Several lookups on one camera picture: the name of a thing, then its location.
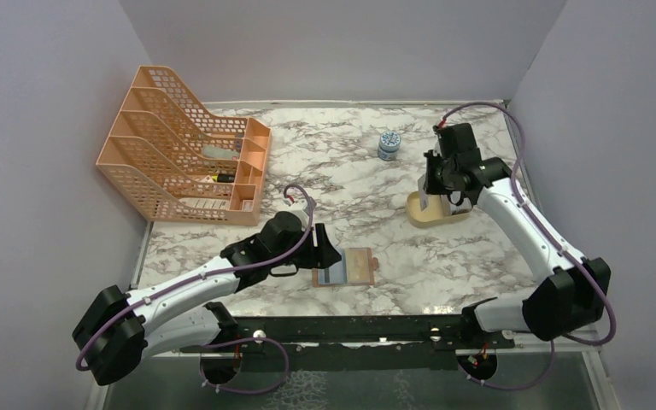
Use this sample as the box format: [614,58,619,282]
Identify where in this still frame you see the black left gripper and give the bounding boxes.
[270,224,342,270]

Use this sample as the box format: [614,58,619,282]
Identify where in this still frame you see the silver magnetic stripe card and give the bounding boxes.
[317,264,348,285]

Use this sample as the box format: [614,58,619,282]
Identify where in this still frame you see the tan leather card holder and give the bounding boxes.
[312,248,380,288]

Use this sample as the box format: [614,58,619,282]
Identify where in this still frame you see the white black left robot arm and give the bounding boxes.
[72,211,342,385]

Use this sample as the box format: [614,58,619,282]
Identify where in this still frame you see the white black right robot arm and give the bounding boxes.
[424,123,611,348]

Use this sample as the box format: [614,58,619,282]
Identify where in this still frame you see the small blue white jar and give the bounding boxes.
[378,132,401,161]

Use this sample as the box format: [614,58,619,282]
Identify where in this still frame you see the white boxes in organizer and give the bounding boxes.
[180,197,230,210]

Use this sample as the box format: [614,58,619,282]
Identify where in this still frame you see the yellow black marker pen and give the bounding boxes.
[200,173,236,184]

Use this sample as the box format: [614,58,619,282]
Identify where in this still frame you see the orange plastic file organizer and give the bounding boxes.
[96,66,272,226]

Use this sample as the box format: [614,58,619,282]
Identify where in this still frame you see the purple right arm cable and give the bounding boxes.
[438,102,618,391]

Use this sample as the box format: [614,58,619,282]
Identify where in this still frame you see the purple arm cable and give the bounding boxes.
[75,184,317,372]
[438,102,618,391]

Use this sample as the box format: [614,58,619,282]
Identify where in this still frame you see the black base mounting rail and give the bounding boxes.
[181,302,515,372]

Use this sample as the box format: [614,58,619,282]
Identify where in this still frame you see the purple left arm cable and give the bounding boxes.
[75,184,317,372]

